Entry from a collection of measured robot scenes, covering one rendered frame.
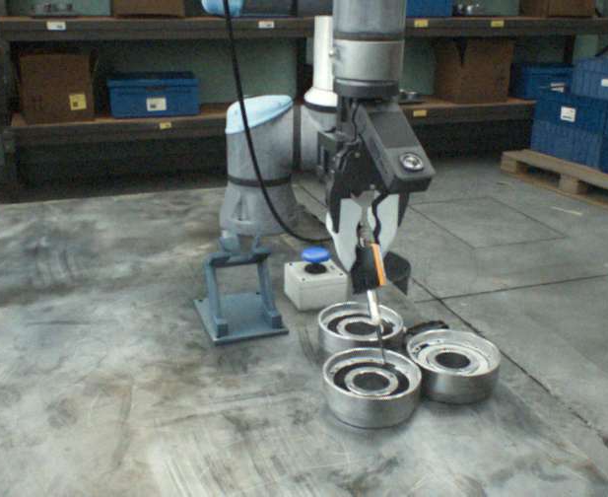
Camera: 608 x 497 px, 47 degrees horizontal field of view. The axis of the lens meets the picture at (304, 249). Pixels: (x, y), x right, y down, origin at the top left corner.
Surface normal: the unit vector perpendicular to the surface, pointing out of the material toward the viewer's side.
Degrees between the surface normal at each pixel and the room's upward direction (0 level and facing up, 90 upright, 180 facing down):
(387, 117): 32
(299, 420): 0
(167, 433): 0
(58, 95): 93
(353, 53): 90
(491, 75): 91
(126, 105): 90
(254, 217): 72
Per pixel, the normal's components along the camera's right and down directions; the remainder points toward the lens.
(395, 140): 0.21, -0.61
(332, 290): 0.33, 0.34
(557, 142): -0.88, 0.15
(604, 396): 0.02, -0.93
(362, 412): -0.24, 0.35
